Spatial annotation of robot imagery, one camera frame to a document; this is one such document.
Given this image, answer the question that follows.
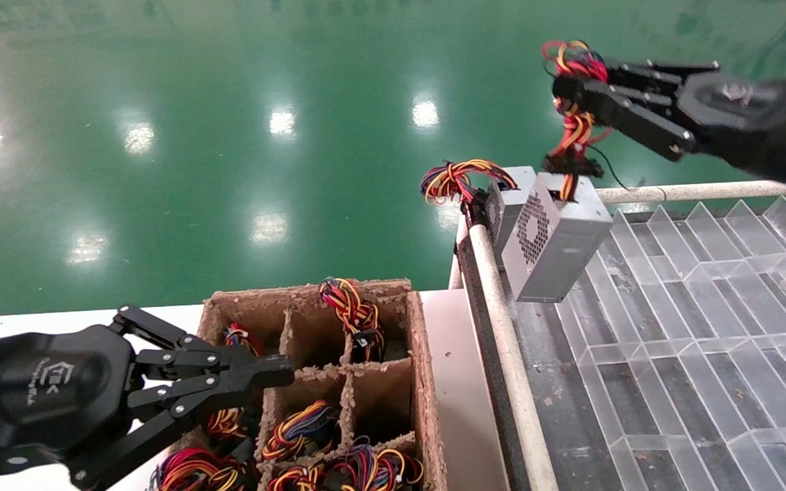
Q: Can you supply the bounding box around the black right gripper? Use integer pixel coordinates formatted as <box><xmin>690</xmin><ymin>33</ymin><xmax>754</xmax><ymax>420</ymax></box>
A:
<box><xmin>553</xmin><ymin>60</ymin><xmax>786</xmax><ymax>163</ymax></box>

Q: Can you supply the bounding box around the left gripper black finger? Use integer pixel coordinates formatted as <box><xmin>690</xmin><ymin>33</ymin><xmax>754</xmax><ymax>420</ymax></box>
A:
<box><xmin>112</xmin><ymin>306</ymin><xmax>295</xmax><ymax>380</ymax></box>

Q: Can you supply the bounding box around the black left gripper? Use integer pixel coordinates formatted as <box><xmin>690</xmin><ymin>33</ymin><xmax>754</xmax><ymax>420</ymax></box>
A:
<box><xmin>0</xmin><ymin>324</ymin><xmax>293</xmax><ymax>488</ymax></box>

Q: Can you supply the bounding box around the long white rack pipe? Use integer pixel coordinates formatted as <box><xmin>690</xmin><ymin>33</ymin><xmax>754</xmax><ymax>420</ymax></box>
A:
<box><xmin>596</xmin><ymin>180</ymin><xmax>786</xmax><ymax>204</ymax></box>
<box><xmin>468</xmin><ymin>224</ymin><xmax>559</xmax><ymax>491</ymax></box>

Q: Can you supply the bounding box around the brown cardboard divider box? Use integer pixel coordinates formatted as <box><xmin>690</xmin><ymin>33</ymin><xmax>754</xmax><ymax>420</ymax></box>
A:
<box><xmin>151</xmin><ymin>278</ymin><xmax>450</xmax><ymax>491</ymax></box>

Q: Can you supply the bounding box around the clear plastic divider tray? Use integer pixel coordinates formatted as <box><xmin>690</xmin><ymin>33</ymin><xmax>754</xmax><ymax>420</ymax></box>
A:
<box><xmin>550</xmin><ymin>198</ymin><xmax>786</xmax><ymax>491</ymax></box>

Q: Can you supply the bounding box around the black rack side rail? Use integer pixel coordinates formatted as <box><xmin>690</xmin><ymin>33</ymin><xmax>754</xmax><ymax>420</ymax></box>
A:
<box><xmin>456</xmin><ymin>232</ymin><xmax>532</xmax><ymax>491</ymax></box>

